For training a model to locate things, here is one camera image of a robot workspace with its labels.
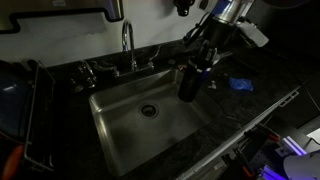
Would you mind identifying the blue crumpled cloth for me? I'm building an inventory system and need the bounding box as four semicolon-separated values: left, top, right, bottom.
228;77;254;93

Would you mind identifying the black cylindrical cup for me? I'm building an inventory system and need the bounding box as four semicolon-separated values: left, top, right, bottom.
177;58;213;103

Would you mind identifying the metal counter edge strip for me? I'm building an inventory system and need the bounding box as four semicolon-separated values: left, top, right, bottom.
176;85;301;180

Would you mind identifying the crumpled clear wrapper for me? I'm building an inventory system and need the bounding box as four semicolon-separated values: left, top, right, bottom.
207;79;218;90

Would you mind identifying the black wall mounted device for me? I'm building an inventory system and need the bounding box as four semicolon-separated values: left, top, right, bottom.
173;0;196;18

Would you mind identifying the steel paper towel dispenser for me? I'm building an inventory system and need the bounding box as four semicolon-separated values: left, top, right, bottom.
0;0;125;35

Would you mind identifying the dark blue plate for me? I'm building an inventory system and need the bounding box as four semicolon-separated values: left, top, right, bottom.
0;59;34;141

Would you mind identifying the chrome gooseneck faucet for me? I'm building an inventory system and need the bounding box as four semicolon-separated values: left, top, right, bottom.
91;19;162;78

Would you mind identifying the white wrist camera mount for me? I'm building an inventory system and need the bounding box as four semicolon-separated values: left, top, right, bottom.
238;19;270;48

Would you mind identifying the chrome side sprayer fixture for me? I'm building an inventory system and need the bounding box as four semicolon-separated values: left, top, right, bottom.
69;60;98;94

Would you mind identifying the wire dish rack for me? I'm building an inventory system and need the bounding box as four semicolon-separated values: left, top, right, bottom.
22;59;56;173

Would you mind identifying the white rounded device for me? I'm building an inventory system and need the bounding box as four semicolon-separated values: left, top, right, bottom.
283;149;320;180

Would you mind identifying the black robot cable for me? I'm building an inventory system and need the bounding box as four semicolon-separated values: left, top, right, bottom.
182;12;214;46

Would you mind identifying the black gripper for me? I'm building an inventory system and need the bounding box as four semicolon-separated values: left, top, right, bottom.
197;18;236;67

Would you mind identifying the red orange utensil handle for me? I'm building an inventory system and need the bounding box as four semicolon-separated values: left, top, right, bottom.
1;144;25;180

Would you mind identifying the round metal sink drain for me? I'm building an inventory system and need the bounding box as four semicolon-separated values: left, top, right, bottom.
138;102;160;120

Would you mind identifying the stainless steel sink basin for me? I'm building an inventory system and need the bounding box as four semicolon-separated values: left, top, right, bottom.
87;68;214;178

